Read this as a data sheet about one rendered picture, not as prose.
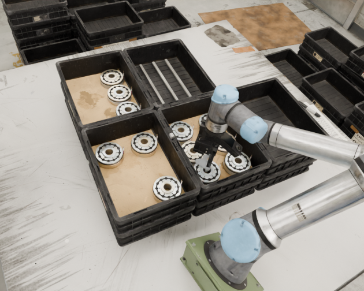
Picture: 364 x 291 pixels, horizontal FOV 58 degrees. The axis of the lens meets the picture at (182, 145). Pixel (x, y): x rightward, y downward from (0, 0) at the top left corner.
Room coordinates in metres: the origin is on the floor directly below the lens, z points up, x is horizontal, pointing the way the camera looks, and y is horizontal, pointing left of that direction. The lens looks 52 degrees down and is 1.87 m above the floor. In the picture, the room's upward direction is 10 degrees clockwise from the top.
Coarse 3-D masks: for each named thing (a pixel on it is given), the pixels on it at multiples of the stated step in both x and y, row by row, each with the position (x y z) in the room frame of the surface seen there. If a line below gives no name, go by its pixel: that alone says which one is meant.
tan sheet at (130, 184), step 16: (128, 144) 0.77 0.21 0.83; (128, 160) 0.70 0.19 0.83; (144, 160) 0.71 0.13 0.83; (160, 160) 0.72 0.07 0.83; (112, 176) 0.61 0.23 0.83; (128, 176) 0.63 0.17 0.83; (144, 176) 0.64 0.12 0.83; (160, 176) 0.65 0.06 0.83; (112, 192) 0.55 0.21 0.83; (128, 192) 0.56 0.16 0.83; (144, 192) 0.57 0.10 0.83; (128, 208) 0.50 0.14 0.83
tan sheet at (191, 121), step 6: (186, 120) 0.95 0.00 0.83; (192, 120) 0.96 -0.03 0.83; (198, 120) 0.97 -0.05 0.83; (192, 126) 0.92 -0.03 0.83; (198, 132) 0.90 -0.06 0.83; (192, 138) 0.86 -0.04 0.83; (216, 156) 0.79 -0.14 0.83; (222, 156) 0.79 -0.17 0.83; (216, 162) 0.76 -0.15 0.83; (222, 162) 0.77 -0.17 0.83; (222, 168) 0.74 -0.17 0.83; (222, 174) 0.71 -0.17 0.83; (228, 174) 0.71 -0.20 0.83
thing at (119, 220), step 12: (120, 120) 0.80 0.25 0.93; (84, 132) 0.71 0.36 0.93; (168, 132) 0.78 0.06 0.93; (180, 156) 0.68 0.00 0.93; (96, 168) 0.57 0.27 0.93; (192, 180) 0.60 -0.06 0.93; (108, 192) 0.49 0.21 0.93; (192, 192) 0.55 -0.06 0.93; (108, 204) 0.46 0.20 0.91; (156, 204) 0.48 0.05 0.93; (168, 204) 0.49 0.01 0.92; (132, 216) 0.43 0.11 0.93
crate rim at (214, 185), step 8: (200, 96) 1.01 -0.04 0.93; (208, 96) 1.02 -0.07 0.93; (176, 104) 0.94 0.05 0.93; (184, 104) 0.95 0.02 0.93; (160, 112) 0.88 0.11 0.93; (168, 128) 0.80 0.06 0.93; (176, 144) 0.74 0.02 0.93; (256, 144) 0.80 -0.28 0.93; (184, 152) 0.71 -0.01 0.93; (264, 152) 0.77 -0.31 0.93; (256, 168) 0.69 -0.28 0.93; (264, 168) 0.71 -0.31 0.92; (232, 176) 0.64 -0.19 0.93; (240, 176) 0.65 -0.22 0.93; (200, 184) 0.59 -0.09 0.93; (208, 184) 0.59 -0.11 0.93; (216, 184) 0.60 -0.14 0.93; (224, 184) 0.61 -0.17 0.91
